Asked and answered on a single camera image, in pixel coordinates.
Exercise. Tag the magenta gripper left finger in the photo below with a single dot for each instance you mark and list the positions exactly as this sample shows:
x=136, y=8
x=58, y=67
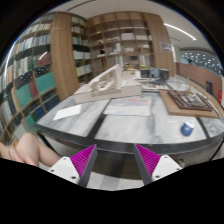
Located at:
x=76, y=169

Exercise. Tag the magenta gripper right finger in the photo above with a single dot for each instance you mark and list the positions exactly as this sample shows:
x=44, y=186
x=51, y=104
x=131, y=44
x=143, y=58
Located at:
x=152, y=166

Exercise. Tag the blue and white mouse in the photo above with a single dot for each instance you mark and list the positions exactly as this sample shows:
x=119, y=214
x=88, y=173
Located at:
x=187, y=128

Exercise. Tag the bare human hand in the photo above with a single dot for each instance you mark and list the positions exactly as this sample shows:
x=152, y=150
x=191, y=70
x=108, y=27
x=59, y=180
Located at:
x=29, y=150

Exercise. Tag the white paper sheet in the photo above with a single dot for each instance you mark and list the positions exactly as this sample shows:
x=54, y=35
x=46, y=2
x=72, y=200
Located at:
x=67, y=112

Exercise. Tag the colourful printed mat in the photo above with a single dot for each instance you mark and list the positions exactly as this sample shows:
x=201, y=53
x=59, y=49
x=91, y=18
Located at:
x=128, y=106

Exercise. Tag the wooden board with brown model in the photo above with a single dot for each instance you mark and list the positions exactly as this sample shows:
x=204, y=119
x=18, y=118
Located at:
x=184, y=103

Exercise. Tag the white architectural model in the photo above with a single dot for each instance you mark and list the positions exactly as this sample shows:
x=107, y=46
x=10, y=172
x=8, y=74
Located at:
x=112, y=83

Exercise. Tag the left glass-front bookcase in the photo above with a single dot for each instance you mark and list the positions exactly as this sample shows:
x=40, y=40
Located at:
x=27, y=85

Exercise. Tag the wooden column panel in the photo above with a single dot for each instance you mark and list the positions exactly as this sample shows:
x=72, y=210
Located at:
x=63, y=63

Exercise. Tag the grey box on table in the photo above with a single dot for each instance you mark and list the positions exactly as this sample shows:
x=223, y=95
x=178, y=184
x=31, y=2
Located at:
x=164, y=74

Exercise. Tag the wooden shelving unit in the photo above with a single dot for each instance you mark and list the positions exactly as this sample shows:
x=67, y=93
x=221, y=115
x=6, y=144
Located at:
x=106, y=40

